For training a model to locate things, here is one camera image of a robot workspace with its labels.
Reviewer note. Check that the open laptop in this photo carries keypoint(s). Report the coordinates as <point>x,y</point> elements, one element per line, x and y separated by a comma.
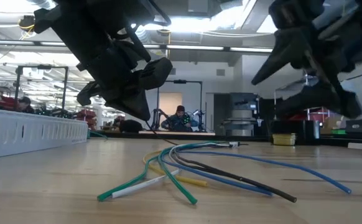
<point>356,126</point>

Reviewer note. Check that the metal rack with red bins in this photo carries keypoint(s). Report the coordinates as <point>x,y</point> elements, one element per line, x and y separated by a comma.
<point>319,115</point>

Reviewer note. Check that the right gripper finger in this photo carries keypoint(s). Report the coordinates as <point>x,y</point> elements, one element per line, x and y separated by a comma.
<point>283,53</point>

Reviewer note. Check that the black gantry frame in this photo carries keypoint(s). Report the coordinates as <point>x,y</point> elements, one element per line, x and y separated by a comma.
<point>42,67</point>
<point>180,81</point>

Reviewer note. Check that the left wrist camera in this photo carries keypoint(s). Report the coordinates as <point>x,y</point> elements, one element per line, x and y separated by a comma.
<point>153,73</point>

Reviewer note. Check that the person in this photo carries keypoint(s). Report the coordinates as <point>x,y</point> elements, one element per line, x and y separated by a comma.
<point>25,104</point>
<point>129,126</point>
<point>179,119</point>

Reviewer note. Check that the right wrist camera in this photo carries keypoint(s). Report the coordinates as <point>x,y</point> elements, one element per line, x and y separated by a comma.
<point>290,15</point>

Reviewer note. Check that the small tape roll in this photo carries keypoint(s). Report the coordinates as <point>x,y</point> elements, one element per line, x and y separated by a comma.
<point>284,140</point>

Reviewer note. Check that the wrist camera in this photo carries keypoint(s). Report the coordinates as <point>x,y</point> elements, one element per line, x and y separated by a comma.
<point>290,15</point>
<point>153,73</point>

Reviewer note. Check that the grey cylindrical machine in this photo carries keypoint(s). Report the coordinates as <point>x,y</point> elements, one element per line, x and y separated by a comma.
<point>240,118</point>

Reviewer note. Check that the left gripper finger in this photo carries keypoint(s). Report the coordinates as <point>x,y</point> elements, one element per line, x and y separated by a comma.
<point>131,104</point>

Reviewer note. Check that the ceiling light strip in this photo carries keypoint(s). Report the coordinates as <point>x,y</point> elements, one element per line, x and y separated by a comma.
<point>193,47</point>

